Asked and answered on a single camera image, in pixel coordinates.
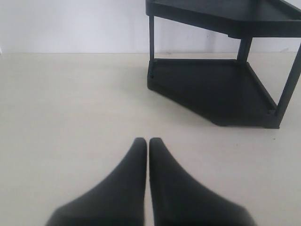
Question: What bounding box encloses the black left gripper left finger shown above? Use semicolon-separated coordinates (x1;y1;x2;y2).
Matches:
46;137;147;226

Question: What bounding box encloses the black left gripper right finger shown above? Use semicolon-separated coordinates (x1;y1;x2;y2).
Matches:
149;137;256;226

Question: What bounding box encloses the black two-tier metal rack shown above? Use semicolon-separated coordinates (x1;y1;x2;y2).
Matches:
145;0;301;129

